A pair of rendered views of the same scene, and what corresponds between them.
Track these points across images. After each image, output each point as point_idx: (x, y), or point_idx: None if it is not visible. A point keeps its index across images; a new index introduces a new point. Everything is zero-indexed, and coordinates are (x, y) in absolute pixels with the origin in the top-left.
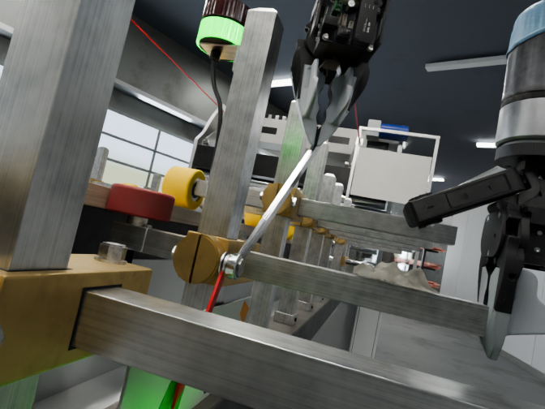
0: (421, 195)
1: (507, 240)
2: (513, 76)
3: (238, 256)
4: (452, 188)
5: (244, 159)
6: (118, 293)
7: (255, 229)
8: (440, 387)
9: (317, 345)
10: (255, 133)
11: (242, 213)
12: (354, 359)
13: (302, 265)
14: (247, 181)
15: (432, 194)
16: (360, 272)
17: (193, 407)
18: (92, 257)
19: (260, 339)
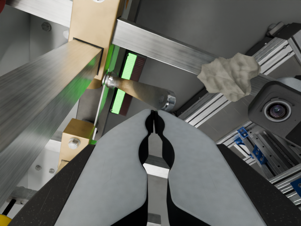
0: (269, 122)
1: (287, 142)
2: None
3: (112, 87)
4: (290, 143)
5: (74, 104)
6: None
7: (115, 86)
8: (166, 175)
9: (144, 165)
10: (61, 108)
11: (95, 59)
12: (152, 169)
13: (161, 61)
14: (85, 74)
15: (272, 132)
16: (201, 80)
17: (118, 50)
18: (68, 141)
19: None
